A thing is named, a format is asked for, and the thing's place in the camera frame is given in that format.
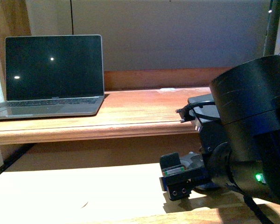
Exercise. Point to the wooden pull-out keyboard tray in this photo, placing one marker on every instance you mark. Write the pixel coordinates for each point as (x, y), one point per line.
(110, 195)

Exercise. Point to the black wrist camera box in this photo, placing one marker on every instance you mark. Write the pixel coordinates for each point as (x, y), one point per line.
(207, 119)

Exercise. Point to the wooden desk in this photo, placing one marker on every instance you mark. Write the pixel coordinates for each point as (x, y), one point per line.
(135, 125)

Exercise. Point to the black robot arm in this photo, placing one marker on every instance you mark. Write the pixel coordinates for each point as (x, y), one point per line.
(239, 128)

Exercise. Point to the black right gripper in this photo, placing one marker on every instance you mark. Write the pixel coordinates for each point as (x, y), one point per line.
(208, 168)

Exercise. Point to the small white flat object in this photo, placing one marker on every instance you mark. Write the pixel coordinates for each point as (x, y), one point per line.
(167, 89)

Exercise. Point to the grey open laptop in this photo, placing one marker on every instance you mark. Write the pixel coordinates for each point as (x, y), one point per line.
(53, 76)

